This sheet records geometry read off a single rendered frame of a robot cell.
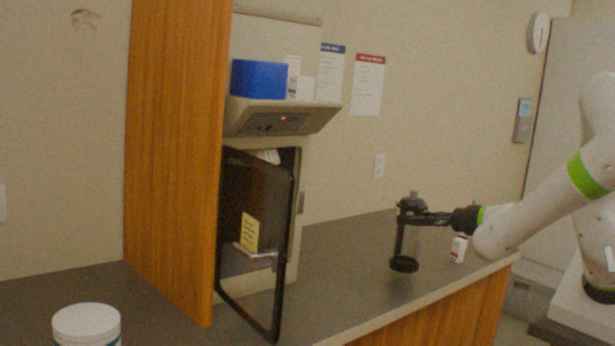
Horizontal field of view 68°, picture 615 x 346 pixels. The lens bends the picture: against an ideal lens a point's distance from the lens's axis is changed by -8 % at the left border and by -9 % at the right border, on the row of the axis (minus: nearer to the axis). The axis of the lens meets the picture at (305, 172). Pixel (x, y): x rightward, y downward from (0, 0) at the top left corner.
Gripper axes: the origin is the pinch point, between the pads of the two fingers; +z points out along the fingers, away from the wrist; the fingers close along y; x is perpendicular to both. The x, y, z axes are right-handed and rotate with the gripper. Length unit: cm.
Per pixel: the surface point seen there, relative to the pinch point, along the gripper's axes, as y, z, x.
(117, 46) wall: 76, 47, -59
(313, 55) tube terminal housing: 36, 4, -50
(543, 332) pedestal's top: -6, -42, 33
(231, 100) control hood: 66, 4, -37
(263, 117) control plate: 59, 1, -32
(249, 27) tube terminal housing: 59, 3, -55
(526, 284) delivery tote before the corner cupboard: -203, 43, 78
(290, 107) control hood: 53, -3, -34
